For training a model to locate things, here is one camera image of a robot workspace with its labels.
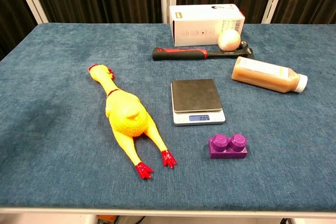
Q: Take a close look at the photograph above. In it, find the blue table cloth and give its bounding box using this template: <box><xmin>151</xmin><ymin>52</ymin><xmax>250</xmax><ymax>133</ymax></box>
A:
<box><xmin>0</xmin><ymin>23</ymin><xmax>336</xmax><ymax>212</ymax></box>

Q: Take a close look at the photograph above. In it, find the black and red hammer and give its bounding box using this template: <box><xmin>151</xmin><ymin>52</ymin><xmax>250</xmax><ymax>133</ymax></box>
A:
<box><xmin>152</xmin><ymin>40</ymin><xmax>255</xmax><ymax>62</ymax></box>

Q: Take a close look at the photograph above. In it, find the purple two-stud toy brick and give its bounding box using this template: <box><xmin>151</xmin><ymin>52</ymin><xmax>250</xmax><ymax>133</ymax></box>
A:
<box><xmin>208</xmin><ymin>133</ymin><xmax>248</xmax><ymax>159</ymax></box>

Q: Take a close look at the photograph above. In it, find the brown juice bottle white cap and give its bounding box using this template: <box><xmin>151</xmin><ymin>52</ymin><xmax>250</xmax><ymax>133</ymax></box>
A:
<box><xmin>231</xmin><ymin>56</ymin><xmax>308</xmax><ymax>94</ymax></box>

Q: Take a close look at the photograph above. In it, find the pale pink ball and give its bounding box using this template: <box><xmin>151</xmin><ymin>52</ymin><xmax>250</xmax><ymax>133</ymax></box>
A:
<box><xmin>217</xmin><ymin>29</ymin><xmax>241</xmax><ymax>50</ymax></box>

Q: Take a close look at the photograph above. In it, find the yellow rubber chicken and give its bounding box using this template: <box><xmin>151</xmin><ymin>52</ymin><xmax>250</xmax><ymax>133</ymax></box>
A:
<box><xmin>88</xmin><ymin>63</ymin><xmax>177</xmax><ymax>179</ymax></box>

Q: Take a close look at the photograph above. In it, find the white cardboard box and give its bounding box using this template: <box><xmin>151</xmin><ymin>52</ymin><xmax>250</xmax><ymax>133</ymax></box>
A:
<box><xmin>169</xmin><ymin>4</ymin><xmax>246</xmax><ymax>47</ymax></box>

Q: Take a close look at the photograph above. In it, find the digital kitchen scale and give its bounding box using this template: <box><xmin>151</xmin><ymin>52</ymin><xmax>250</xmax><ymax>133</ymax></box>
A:
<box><xmin>170</xmin><ymin>79</ymin><xmax>226</xmax><ymax>126</ymax></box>

